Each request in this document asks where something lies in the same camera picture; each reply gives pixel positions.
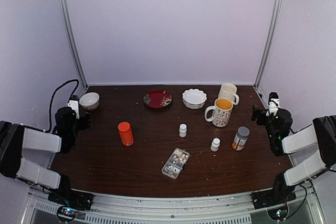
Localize amber bottle grey cap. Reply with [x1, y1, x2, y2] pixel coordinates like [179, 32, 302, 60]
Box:
[232, 126, 250, 151]

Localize orange pill bottle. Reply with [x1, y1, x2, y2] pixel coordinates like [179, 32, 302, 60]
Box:
[118, 122, 134, 146]

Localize small white pill bottle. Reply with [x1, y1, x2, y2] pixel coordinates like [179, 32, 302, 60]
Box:
[179, 123, 187, 137]
[211, 138, 220, 152]

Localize clear plastic pill organizer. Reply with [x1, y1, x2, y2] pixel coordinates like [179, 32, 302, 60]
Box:
[161, 148, 190, 179]

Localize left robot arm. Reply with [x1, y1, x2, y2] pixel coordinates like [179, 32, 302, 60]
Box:
[1, 106, 90, 205]

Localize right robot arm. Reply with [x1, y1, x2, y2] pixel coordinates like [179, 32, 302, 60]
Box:
[251, 106, 335, 204]

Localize beige round pills in organizer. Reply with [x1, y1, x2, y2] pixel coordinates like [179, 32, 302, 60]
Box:
[172, 156, 187, 164]

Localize small pills in organizer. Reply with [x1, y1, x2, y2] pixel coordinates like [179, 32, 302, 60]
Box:
[166, 166, 181, 177]

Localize white round pills in organizer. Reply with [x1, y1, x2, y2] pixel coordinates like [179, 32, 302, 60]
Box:
[168, 164, 182, 169]

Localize white ceramic bowl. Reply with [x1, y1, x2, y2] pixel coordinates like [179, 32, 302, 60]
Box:
[79, 92, 100, 111]

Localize white floral mug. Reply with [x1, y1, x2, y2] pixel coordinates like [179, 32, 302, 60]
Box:
[204, 98, 234, 127]

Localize cream ribbed mug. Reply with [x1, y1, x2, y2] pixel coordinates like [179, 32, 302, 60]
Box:
[218, 83, 239, 105]

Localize white scalloped bowl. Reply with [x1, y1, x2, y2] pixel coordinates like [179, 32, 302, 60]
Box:
[182, 89, 207, 110]

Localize red floral plate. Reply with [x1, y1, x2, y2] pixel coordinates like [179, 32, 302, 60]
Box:
[143, 90, 172, 109]

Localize left round circuit board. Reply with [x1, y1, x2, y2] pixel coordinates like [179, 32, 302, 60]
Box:
[56, 206, 78, 222]

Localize round circuit board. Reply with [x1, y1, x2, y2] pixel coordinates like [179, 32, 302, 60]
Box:
[267, 206, 289, 221]
[56, 206, 78, 222]

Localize right round circuit board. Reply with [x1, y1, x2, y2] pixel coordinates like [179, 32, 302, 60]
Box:
[267, 206, 289, 221]

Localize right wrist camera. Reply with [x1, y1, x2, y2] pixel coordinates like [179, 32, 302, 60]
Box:
[266, 92, 280, 116]

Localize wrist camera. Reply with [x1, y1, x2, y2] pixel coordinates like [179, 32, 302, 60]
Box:
[67, 95, 80, 119]
[266, 92, 280, 116]

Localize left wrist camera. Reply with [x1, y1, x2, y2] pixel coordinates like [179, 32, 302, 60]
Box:
[67, 95, 80, 119]

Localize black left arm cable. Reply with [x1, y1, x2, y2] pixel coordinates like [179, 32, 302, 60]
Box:
[43, 79, 80, 133]

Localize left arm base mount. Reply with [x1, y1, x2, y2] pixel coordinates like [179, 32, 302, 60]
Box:
[48, 174, 94, 210]

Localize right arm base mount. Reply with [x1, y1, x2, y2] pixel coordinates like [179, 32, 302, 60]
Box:
[251, 173, 296, 209]

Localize front aluminium rail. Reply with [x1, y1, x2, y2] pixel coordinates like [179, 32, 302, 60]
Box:
[18, 183, 327, 223]

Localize right aluminium frame post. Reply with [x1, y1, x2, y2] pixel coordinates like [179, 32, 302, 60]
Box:
[254, 0, 283, 90]

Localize aluminium frame post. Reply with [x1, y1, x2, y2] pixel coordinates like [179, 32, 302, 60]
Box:
[60, 0, 88, 89]
[254, 0, 283, 90]

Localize left aluminium frame post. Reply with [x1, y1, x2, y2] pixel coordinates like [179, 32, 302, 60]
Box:
[60, 0, 88, 89]

